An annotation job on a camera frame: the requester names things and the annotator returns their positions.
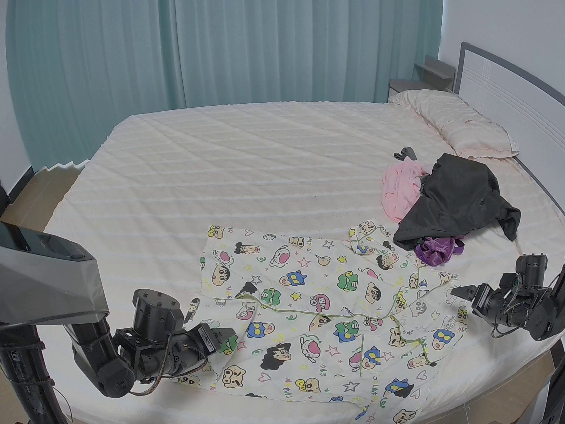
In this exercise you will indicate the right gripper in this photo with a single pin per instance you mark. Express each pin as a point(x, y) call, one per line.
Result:
point(487, 303)

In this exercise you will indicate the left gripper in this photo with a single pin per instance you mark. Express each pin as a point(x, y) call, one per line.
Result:
point(205, 338)

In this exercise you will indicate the white printed pyjama top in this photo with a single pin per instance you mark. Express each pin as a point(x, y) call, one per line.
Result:
point(318, 325)

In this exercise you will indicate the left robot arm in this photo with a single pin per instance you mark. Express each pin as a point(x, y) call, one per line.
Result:
point(44, 281)

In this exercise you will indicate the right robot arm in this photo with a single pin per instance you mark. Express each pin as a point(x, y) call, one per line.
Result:
point(545, 316)

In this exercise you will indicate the purple garment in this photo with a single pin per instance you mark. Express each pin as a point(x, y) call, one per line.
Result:
point(435, 252)

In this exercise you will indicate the black garment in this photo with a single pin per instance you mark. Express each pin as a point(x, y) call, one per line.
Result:
point(459, 201)

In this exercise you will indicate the pink garment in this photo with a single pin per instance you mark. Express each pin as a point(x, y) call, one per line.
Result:
point(399, 192)

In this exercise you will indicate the small grey garment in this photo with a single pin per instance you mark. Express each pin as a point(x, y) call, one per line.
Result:
point(406, 153)

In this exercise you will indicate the cream pillow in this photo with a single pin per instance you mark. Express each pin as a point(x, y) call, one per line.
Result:
point(463, 126)

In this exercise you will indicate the bed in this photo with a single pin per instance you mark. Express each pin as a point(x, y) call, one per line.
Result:
point(242, 170)

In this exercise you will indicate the grey bedside table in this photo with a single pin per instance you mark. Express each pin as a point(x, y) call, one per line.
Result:
point(423, 80)

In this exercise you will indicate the blue-green curtain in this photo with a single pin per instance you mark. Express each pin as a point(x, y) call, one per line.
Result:
point(176, 38)

